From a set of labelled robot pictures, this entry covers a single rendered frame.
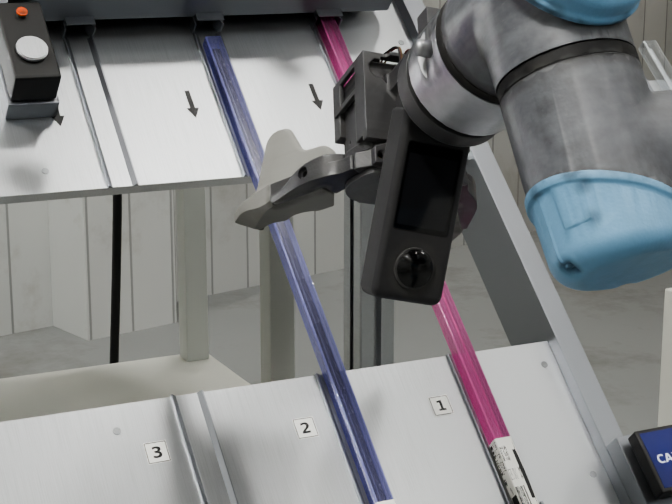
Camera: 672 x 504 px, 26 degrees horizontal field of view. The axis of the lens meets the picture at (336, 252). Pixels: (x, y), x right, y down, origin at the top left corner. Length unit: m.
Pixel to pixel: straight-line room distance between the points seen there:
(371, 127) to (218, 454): 0.26
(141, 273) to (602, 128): 3.58
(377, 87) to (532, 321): 0.32
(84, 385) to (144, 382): 0.07
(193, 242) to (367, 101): 0.96
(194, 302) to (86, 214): 2.28
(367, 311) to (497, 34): 0.77
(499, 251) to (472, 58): 0.43
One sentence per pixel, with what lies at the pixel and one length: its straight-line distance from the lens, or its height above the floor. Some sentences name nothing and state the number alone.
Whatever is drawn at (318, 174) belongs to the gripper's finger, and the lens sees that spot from 0.91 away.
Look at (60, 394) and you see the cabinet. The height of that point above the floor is 0.62.
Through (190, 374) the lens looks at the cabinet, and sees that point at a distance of 1.83.
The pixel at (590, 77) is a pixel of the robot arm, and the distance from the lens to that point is 0.73.
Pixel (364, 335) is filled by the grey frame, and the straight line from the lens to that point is 1.49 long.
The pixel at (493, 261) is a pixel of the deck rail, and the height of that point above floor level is 0.90.
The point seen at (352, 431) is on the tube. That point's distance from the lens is 1.03.
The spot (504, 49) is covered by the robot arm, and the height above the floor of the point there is 1.11.
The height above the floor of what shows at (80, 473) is 0.82.
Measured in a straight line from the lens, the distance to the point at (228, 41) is 1.23.
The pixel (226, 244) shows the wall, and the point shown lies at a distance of 4.65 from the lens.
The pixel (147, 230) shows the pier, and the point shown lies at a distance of 4.23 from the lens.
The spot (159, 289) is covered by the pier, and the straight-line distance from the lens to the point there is 4.29.
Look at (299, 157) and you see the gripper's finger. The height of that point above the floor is 1.02.
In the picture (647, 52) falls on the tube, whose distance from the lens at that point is 1.32.
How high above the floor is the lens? 1.18
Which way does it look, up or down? 13 degrees down
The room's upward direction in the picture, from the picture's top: straight up
